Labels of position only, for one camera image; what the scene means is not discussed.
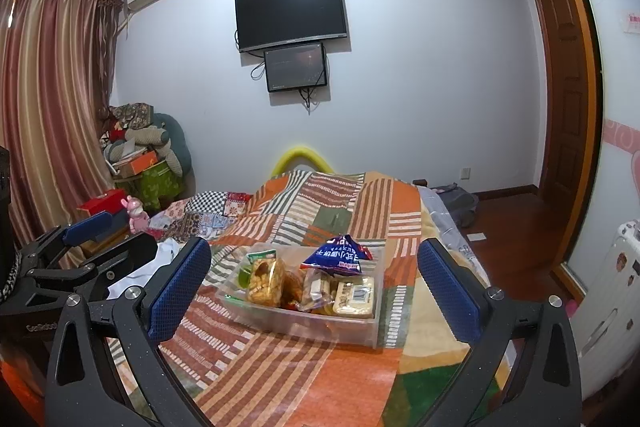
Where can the black wall television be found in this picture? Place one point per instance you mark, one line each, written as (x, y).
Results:
(290, 14)

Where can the clear cracker packet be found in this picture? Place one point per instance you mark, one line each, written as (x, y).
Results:
(317, 289)

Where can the orange striped patchwork blanket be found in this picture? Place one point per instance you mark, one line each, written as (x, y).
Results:
(320, 202)

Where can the grey-green plush cushion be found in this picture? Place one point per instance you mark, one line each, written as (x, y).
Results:
(170, 142)

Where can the beige green fleece blanket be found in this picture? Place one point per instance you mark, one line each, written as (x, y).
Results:
(430, 372)

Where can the grey backpack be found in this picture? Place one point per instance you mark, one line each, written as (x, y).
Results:
(457, 202)

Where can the gold-edged biscuit packet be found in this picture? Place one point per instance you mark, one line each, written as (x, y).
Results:
(354, 299)

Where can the wooden door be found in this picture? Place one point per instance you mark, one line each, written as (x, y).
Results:
(565, 107)

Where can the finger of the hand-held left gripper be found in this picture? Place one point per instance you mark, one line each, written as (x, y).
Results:
(125, 252)
(90, 227)

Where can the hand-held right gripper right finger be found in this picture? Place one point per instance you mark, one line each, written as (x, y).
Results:
(445, 292)

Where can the clear plastic container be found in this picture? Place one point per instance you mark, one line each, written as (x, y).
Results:
(300, 327)

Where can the clear bag of fried snacks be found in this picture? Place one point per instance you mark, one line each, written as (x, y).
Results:
(265, 282)

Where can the striped red-gold curtain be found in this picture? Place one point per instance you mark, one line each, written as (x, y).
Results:
(50, 107)

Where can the small black wall monitor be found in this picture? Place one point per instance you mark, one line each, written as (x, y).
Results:
(296, 67)

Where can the white cloth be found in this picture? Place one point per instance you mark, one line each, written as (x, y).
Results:
(155, 262)

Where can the green snack packet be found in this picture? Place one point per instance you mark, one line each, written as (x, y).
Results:
(245, 274)

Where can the green patterned cloth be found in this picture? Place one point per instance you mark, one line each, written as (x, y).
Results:
(160, 189)

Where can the blue snack bag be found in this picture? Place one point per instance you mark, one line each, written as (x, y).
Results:
(340, 254)

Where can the white paper sheet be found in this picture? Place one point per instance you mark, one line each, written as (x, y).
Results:
(477, 236)

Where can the pink plush toy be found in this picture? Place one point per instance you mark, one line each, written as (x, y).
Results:
(136, 214)

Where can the orange cardboard box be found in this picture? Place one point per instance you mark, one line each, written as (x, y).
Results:
(137, 164)

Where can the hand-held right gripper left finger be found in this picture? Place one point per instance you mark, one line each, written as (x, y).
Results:
(180, 292)

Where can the white wall socket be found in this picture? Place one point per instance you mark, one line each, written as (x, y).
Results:
(466, 173)

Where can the red box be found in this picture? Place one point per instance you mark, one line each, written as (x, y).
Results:
(102, 202)

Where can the white appliance with stickers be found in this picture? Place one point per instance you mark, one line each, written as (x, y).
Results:
(612, 287)

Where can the person's orange clothing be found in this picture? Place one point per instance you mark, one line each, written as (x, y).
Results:
(20, 392)

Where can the checkered patchwork quilt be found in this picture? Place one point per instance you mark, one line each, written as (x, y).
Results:
(215, 207)

